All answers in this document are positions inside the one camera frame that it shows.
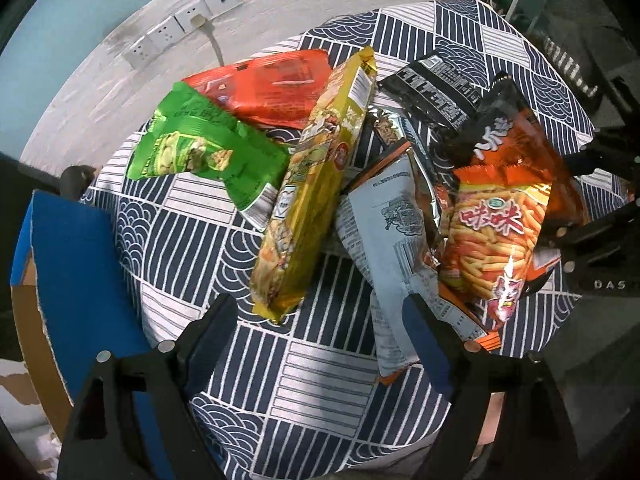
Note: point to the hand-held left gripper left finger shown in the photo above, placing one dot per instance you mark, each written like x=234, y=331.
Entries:
x=210, y=342

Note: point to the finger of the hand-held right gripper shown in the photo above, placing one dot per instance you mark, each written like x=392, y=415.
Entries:
x=580, y=235
x=595, y=162

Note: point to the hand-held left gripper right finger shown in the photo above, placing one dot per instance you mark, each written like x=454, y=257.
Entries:
x=430, y=352

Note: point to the orange snack bag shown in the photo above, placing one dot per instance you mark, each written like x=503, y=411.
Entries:
x=490, y=240

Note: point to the grey printed snack bag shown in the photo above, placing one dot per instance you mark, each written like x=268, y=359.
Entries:
x=390, y=230

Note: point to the blue cardboard box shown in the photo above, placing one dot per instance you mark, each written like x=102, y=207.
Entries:
x=65, y=260

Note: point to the black snack bag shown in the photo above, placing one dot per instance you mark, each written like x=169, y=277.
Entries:
x=430, y=90

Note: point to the yellow snack bag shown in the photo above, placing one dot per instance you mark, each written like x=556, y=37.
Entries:
x=310, y=185

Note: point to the silver foil snack bag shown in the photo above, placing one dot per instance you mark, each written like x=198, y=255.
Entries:
x=395, y=127

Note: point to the green snack bag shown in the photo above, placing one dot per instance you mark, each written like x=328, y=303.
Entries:
x=200, y=135

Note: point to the red snack bag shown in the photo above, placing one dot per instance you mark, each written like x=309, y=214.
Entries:
x=270, y=85

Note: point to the black rounded knob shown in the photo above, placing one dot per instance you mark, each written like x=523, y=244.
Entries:
x=75, y=180

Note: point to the white wall socket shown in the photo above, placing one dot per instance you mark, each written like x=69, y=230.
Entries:
x=162, y=32
x=137, y=52
x=186, y=12

